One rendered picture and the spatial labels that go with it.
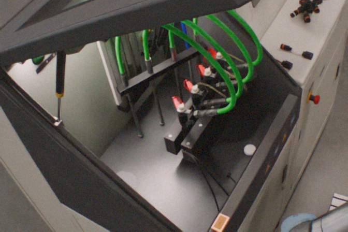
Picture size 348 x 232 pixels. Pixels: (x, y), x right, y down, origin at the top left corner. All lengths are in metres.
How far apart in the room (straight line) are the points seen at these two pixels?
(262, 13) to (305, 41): 0.19
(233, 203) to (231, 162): 0.25
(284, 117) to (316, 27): 0.43
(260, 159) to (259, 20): 0.54
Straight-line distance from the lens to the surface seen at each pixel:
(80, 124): 1.49
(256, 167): 1.43
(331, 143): 2.68
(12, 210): 2.71
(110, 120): 1.62
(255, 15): 1.69
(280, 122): 1.53
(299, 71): 1.64
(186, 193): 1.53
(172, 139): 1.46
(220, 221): 1.32
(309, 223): 0.85
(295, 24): 1.82
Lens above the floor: 2.16
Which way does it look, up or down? 49 degrees down
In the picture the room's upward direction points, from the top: 10 degrees counter-clockwise
